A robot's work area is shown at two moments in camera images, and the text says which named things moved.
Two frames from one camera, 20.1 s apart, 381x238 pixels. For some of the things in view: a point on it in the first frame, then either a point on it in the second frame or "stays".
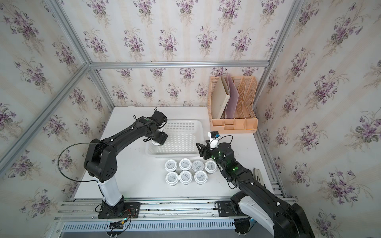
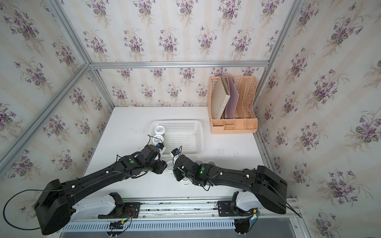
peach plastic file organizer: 245,120 stays
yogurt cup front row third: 185,177 stays
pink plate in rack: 233,96 stays
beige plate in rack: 220,96 stays
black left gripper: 162,138 to 161,166
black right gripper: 204,150 to 175,172
